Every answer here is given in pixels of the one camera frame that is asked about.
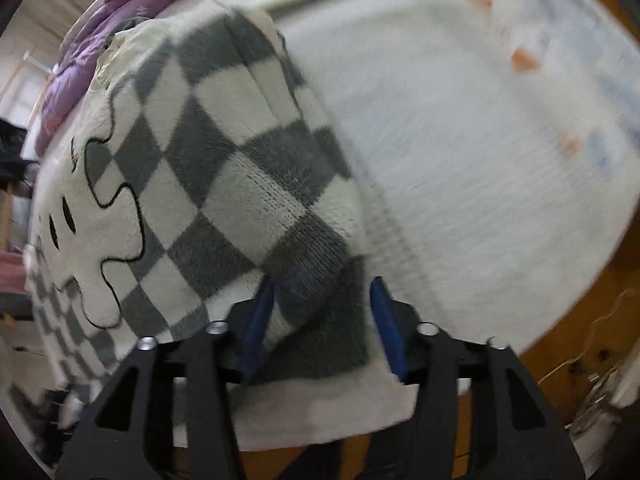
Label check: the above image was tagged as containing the grey white checkered cardigan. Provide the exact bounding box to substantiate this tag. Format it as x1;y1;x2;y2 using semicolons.
24;3;369;403

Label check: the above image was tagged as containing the bed with floral sheet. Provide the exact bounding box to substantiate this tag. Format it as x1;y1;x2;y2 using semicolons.
0;0;640;453

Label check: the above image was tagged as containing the purple floral duvet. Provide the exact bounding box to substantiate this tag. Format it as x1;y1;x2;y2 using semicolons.
35;0;178;158

